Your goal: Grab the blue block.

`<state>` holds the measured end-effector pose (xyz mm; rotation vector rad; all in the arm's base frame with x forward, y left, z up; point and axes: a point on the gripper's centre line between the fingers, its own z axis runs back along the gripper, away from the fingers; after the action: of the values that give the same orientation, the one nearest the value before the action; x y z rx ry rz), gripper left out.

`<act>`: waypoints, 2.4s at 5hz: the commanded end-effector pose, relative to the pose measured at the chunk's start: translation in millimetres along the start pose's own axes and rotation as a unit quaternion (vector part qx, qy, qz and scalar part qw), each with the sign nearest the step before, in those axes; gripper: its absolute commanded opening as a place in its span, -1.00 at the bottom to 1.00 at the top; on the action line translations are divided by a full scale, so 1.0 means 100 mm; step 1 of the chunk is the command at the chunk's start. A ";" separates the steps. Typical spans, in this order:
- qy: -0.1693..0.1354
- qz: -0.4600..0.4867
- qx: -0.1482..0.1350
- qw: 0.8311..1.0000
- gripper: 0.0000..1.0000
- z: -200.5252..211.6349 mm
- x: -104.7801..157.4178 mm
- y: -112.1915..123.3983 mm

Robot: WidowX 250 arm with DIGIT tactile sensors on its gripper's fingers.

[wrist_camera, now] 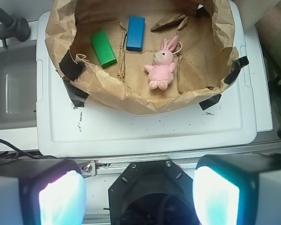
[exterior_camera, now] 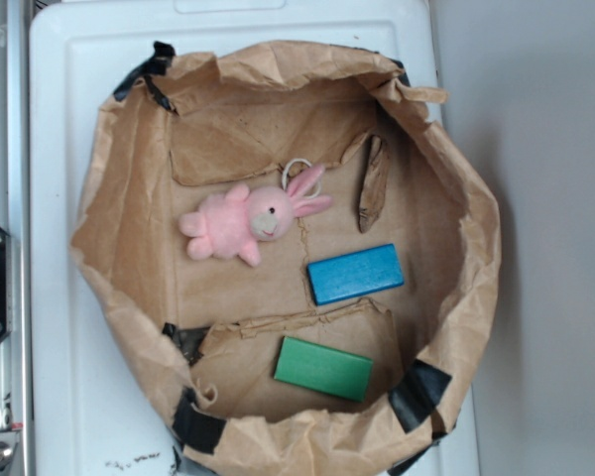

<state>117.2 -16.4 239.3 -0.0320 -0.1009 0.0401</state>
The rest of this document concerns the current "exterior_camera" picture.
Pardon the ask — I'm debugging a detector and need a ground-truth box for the blue wooden block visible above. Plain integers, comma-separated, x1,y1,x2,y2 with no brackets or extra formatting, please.
306,244,405,305

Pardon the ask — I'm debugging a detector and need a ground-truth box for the green wooden block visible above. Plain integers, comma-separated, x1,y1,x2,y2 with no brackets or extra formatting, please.
274,337,373,403

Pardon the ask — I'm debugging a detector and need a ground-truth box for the brown paper bag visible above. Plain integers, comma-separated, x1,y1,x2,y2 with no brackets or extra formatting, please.
70,41,501,475

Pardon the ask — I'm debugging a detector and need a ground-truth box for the pink plush bunny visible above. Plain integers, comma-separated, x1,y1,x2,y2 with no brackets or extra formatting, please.
178,161,332,267

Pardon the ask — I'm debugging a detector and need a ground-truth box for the white plastic bin lid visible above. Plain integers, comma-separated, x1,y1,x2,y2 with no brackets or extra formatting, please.
28,0,482,476

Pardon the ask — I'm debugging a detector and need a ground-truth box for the aluminium frame rail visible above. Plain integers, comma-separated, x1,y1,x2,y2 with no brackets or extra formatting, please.
0,1,35,475

